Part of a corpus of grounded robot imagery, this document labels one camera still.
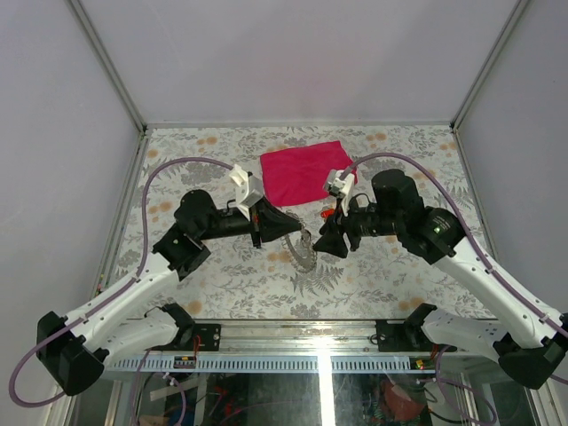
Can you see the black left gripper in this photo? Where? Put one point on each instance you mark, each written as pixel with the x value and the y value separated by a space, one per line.
pixel 273 223

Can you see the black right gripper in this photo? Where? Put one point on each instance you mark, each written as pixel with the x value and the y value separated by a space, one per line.
pixel 331 241

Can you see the red tag key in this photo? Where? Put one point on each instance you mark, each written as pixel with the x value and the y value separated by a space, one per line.
pixel 327 213

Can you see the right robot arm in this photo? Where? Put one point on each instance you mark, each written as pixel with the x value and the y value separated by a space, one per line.
pixel 528 340

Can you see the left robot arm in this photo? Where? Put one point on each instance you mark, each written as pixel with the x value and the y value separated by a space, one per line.
pixel 80 345

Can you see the pink cloth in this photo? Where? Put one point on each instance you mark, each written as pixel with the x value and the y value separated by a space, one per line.
pixel 295 176

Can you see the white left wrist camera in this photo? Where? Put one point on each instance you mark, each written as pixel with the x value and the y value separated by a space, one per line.
pixel 249 190

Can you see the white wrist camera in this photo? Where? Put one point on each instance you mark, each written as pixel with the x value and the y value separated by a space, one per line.
pixel 249 190
pixel 341 188

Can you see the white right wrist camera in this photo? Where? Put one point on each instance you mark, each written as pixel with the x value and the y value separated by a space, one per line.
pixel 341 188

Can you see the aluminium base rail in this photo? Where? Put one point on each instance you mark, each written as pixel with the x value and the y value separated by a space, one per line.
pixel 294 346

